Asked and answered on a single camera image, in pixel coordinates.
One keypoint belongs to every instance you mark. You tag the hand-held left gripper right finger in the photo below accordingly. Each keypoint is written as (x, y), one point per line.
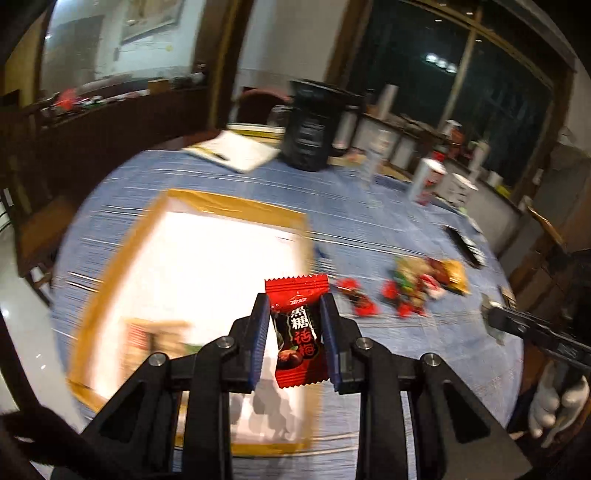
(330, 341)

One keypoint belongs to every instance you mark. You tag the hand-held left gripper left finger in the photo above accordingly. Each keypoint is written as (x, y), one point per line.
(261, 341)

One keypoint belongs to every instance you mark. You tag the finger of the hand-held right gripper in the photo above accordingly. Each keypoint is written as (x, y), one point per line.
(503, 318)

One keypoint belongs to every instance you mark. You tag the red candy packet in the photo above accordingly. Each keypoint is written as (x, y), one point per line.
(295, 295)

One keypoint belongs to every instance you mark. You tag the pile of assorted snack packets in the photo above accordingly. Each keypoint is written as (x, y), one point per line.
(411, 286)

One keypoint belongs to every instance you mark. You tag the yellow cardboard tray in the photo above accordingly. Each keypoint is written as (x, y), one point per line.
(207, 258)

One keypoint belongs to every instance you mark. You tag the person's right hand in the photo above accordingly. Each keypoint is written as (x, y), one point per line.
(545, 401)

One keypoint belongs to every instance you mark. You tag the black remote control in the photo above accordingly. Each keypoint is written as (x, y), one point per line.
(464, 244)

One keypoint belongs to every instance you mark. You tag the blue plaid tablecloth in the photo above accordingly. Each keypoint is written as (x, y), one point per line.
(369, 221)

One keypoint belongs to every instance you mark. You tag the white paper cup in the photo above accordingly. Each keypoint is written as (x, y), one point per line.
(464, 189)

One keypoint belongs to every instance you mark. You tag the white bottle with red label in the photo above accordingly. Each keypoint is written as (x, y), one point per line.
(425, 180)

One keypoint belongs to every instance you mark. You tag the white notebook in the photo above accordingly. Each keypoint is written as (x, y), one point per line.
(235, 150)

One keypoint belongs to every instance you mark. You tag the black electric kettle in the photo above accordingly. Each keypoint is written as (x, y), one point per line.
(309, 129)

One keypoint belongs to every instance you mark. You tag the wooden chair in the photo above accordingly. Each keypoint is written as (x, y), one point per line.
(27, 230)

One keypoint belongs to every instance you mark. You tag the framed wall picture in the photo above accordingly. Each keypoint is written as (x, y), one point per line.
(150, 18)

